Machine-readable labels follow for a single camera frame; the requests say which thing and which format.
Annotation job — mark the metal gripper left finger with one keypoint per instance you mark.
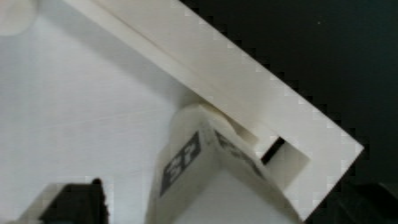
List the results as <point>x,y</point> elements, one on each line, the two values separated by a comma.
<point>76,207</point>

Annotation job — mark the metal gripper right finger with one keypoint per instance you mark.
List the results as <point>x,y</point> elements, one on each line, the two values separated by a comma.
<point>366,203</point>

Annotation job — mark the white square table top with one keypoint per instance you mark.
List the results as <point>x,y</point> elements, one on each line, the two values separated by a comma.
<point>108,63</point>

